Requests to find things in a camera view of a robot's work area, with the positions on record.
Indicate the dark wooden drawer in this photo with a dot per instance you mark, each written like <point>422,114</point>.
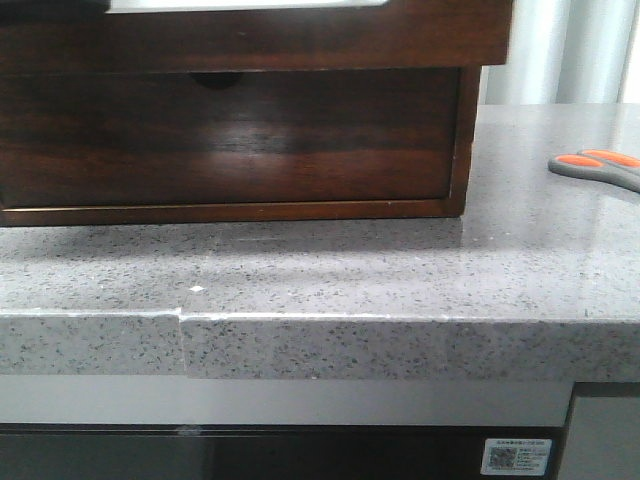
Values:
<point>123,140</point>

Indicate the grey orange handled scissors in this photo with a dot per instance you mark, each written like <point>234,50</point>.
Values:
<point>599,165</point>

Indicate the dark wooden drawer cabinet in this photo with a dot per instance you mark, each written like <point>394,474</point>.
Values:
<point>53,38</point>

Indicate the white QR code sticker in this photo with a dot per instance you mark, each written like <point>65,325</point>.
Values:
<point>515,457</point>

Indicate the grey curtain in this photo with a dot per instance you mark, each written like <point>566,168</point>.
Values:
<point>564,52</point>

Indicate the white tray on cabinet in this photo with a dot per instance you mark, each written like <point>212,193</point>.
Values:
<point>173,6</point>

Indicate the black oven under counter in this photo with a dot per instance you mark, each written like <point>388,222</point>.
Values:
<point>41,451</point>

